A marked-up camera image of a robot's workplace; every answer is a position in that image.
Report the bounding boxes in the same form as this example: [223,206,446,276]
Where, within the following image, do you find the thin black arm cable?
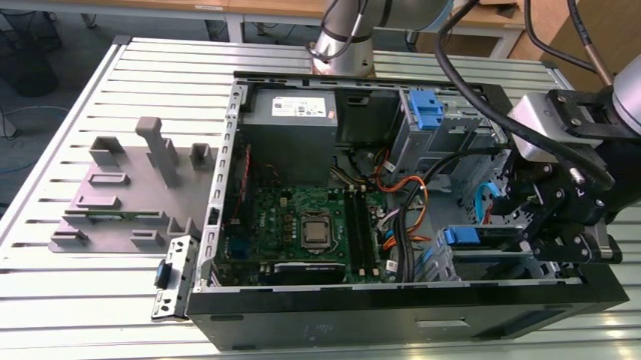
[522,0,610,82]

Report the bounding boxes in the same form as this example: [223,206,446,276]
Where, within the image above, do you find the black PC case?
[184,70,631,353]

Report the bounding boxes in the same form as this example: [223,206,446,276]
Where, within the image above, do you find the hard disk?
[442,223,531,251]

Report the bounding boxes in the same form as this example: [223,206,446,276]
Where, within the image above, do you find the wooden desk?
[414,0,533,59]

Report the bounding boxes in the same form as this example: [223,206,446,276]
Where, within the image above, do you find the yellow black power wires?
[327,164,370,188]

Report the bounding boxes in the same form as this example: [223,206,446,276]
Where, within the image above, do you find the metal expansion card bracket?
[149,235,196,323]

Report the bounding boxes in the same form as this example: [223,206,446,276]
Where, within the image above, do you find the metal disk bay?
[434,223,571,282]

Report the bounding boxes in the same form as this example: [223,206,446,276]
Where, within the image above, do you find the CPU socket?
[293,211,339,257]

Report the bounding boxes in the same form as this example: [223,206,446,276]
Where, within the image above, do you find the grey power supply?
[237,88,339,187]

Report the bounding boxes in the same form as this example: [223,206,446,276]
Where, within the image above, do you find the grey parts rack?
[45,116,221,256]

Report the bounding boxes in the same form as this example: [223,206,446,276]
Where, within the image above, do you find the blue drive bay latch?
[407,89,446,131]

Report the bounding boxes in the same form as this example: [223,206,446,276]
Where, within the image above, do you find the black waste bin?
[0,9,64,98]

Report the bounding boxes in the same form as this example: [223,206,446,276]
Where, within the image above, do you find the black RAM slot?
[343,187,370,277]
[354,187,380,277]

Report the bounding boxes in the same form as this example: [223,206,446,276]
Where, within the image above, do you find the black graphics card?
[259,260,347,286]

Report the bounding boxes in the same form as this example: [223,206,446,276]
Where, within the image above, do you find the white workbench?
[0,0,327,44]

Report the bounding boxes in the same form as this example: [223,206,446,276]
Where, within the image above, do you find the blue data wire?
[474,181,503,226]

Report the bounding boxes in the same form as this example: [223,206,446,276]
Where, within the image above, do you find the black case cable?
[394,148,502,284]

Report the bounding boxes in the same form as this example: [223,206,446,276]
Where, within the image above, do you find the silver CPU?
[297,220,332,245]

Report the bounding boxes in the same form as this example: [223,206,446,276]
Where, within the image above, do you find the wooden cabinet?
[507,0,641,108]

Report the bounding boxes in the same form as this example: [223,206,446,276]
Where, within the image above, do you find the thin red wire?
[229,144,252,228]

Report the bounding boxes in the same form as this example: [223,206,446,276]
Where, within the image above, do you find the green motherboard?
[219,185,402,286]

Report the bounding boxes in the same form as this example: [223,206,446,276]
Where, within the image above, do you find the green RAM stick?
[84,211,161,222]

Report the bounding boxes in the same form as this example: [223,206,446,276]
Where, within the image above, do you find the black cable copper end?
[565,0,615,86]

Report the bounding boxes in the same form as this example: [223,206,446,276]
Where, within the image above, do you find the metal optical drive cage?
[390,88,511,188]

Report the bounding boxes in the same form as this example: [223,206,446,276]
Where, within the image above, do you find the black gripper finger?
[518,212,611,264]
[488,151,573,223]

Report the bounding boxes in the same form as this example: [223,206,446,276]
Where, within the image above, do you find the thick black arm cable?
[434,0,615,188]

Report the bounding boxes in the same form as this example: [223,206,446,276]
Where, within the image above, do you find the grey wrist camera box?
[507,92,605,163]

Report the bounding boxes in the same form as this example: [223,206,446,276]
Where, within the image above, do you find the orange power wire bundle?
[374,174,432,248]

